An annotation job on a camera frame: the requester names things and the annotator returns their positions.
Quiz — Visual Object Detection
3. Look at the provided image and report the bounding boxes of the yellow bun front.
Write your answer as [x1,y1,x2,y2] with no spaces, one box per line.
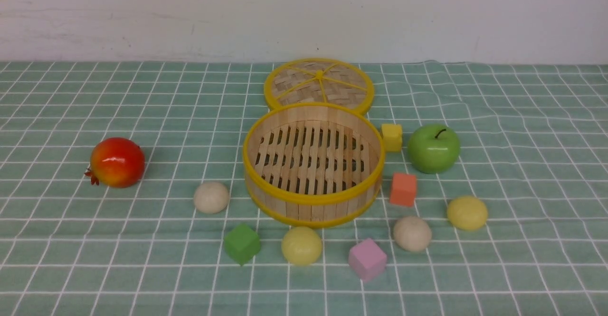
[281,226,323,266]

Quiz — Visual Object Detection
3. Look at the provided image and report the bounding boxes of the yellow bun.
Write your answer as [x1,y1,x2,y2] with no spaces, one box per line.
[446,195,488,231]
[281,226,323,266]

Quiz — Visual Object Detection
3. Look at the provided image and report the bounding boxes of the white bun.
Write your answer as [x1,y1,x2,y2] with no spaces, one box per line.
[193,181,230,214]
[392,216,432,252]

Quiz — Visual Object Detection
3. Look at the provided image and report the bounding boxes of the bamboo steamer tray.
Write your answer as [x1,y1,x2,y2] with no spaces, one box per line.
[242,103,386,229]

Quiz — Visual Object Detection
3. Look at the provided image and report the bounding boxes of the woven bamboo steamer lid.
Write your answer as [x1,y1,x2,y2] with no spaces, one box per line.
[263,58,374,115]

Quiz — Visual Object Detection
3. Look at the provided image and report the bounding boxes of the yellow cube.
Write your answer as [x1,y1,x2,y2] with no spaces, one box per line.
[380,124,403,152]

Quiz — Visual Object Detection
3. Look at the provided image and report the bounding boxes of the orange cube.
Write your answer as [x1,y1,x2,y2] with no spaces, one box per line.
[389,172,418,208]

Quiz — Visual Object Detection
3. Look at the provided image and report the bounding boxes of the green cube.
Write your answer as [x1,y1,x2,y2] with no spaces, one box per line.
[224,223,261,266]

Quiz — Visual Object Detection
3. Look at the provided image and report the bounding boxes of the green apple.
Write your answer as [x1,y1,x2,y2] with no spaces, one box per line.
[407,124,461,174]

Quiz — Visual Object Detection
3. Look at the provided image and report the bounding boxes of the pink cube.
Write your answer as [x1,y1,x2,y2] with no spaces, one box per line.
[348,238,387,283]

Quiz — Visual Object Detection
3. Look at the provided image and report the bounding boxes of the green checkered tablecloth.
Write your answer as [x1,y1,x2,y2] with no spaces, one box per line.
[0,61,608,316]

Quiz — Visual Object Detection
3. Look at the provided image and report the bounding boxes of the red pomegranate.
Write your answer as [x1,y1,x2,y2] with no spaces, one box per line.
[85,137,145,188]

